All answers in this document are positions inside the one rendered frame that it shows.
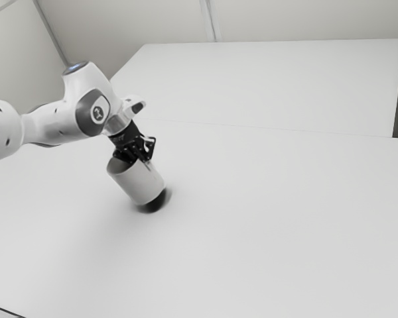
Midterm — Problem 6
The white cylindrical mug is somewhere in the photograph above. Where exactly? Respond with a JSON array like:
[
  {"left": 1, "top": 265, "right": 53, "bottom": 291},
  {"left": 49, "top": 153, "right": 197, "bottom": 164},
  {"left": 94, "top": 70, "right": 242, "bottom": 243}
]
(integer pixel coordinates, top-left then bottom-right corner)
[{"left": 106, "top": 156, "right": 166, "bottom": 205}]

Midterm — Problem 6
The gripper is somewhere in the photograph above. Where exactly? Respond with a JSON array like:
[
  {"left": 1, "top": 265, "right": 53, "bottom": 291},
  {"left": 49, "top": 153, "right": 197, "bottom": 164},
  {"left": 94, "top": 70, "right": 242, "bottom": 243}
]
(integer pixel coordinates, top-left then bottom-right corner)
[{"left": 107, "top": 123, "right": 157, "bottom": 163}]

